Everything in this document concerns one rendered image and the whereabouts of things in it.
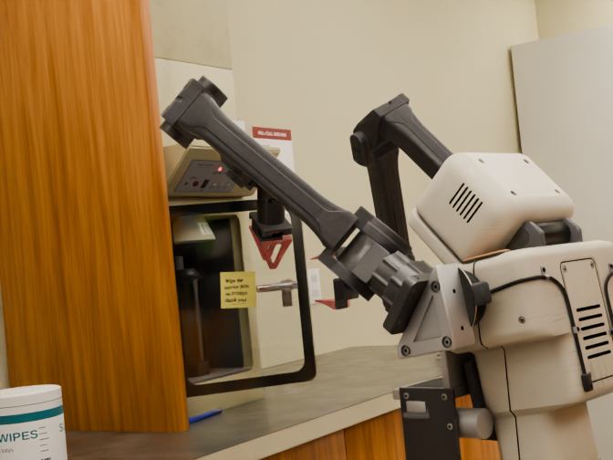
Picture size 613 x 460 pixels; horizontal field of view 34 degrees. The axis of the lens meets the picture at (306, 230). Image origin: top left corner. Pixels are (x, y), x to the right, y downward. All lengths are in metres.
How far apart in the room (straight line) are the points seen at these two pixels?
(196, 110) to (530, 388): 0.63
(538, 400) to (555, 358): 0.07
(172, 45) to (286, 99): 1.13
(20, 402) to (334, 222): 0.56
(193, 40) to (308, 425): 0.89
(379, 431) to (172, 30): 0.99
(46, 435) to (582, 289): 0.84
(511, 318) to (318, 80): 2.21
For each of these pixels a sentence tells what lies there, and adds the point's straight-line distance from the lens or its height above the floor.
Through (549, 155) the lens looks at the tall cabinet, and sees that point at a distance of 4.98.
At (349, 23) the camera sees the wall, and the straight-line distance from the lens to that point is 3.77.
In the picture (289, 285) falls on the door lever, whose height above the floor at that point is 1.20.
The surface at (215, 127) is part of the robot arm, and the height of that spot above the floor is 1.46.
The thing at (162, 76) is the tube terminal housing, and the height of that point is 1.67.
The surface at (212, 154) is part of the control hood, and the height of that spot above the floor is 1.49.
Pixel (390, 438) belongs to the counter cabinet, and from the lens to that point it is 2.32.
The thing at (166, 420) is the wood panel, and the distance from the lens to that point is 2.03.
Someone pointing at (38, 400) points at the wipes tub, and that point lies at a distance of 1.62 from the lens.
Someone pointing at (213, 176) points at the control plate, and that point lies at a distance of 2.17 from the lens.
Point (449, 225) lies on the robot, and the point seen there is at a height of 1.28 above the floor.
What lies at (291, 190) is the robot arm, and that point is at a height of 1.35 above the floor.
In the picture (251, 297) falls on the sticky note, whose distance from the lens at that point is 2.14.
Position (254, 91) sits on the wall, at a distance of 3.19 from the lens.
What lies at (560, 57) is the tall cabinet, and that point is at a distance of 5.00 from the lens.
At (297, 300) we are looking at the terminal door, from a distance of 2.17.
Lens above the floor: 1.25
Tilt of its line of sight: 2 degrees up
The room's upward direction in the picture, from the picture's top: 6 degrees counter-clockwise
